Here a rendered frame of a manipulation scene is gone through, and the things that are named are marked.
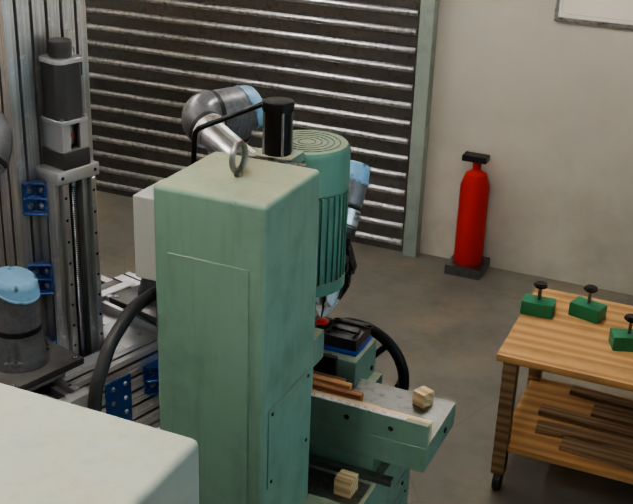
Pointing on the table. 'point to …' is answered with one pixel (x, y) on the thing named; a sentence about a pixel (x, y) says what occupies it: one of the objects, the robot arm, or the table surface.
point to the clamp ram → (327, 364)
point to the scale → (358, 406)
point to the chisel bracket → (318, 345)
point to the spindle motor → (329, 202)
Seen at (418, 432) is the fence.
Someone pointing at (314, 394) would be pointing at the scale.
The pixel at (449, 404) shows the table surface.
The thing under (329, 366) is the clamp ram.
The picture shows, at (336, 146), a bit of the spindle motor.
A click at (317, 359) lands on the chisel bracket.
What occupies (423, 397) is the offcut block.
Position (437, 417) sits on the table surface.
